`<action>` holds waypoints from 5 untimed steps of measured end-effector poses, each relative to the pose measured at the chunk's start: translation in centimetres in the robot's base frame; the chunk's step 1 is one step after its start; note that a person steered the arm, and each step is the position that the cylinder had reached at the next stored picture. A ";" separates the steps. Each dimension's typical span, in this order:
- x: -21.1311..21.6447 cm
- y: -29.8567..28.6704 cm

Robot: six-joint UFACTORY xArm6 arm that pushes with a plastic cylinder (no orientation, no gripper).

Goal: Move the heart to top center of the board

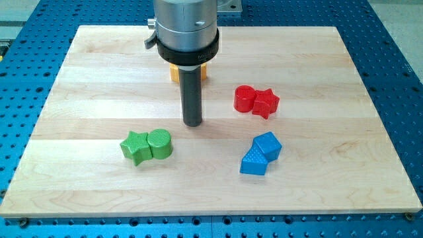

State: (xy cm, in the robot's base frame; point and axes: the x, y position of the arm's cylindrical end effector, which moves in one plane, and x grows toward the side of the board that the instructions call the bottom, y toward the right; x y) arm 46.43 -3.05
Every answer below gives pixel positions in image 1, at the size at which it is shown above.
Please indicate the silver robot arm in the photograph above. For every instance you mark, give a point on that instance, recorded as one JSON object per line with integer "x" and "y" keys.
{"x": 185, "y": 33}

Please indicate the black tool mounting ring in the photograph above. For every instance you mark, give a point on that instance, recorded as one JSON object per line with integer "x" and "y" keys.
{"x": 193, "y": 58}

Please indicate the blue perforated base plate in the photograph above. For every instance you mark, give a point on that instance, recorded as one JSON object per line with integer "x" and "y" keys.
{"x": 34, "y": 59}

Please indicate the yellow heart block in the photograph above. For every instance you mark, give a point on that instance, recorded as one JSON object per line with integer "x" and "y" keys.
{"x": 175, "y": 74}

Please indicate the red star block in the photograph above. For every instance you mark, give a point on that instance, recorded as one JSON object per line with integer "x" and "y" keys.
{"x": 265, "y": 103}

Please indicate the board clamp screw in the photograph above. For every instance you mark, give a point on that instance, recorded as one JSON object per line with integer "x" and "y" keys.
{"x": 409, "y": 216}
{"x": 23, "y": 222}

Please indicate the blue cube block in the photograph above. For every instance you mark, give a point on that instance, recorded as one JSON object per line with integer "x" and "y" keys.
{"x": 269, "y": 145}

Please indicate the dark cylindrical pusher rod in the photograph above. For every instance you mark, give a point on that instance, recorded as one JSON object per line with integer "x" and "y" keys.
{"x": 191, "y": 94}

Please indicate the red cylinder block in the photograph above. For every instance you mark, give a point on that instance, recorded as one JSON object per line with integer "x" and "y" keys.
{"x": 244, "y": 98}

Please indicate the right board clamp screw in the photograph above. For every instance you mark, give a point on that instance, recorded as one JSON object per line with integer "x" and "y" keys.
{"x": 409, "y": 216}

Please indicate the light wooden board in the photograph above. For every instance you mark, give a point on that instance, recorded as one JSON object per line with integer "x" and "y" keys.
{"x": 336, "y": 155}

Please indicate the left board clamp screw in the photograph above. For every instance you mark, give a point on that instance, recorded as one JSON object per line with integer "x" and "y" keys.
{"x": 23, "y": 222}

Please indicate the green cylinder block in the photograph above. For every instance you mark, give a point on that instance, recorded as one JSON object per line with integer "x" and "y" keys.
{"x": 160, "y": 143}

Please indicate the green star block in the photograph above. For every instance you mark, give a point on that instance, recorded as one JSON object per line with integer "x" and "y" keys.
{"x": 136, "y": 147}

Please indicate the grey metal bracket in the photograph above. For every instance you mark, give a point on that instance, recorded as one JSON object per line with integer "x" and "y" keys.
{"x": 229, "y": 6}

